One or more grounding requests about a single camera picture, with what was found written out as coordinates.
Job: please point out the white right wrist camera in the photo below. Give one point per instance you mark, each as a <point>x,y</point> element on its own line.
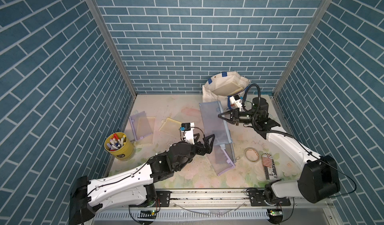
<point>235,101</point>

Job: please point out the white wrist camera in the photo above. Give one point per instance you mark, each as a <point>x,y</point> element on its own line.
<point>235,101</point>
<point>187,133</point>

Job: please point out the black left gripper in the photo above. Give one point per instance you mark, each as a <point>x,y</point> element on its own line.
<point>206,149</point>

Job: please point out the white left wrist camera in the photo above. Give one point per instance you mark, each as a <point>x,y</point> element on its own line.
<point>187,133</point>

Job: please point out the aluminium front rail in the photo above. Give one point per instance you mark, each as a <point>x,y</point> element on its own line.
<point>200,198</point>

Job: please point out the clear tape roll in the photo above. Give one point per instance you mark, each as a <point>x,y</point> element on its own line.
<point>252,155</point>

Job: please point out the blue mesh pouch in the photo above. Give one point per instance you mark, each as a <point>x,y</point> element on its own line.
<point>213,125</point>

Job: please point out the aluminium corner frame post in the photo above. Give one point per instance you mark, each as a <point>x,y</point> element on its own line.
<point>319,13</point>

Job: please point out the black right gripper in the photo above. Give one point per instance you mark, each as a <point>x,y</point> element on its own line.
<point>235,117</point>

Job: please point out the pale yellow pouch under purple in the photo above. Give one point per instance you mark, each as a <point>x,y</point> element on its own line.
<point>146,130</point>

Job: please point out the yellow cup of markers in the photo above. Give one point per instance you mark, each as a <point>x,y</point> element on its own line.
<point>119,146</point>

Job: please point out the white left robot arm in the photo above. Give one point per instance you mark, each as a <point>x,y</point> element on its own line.
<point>134,187</point>

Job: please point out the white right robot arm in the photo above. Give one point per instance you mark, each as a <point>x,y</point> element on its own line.
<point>319,177</point>

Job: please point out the left aluminium corner post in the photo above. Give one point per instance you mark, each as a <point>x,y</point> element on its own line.
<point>92,5</point>

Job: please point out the white canvas Doraemon tote bag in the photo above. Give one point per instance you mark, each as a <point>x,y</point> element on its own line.
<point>221,79</point>

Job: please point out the striped tape roll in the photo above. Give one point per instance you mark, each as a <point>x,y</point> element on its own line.
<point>269,167</point>

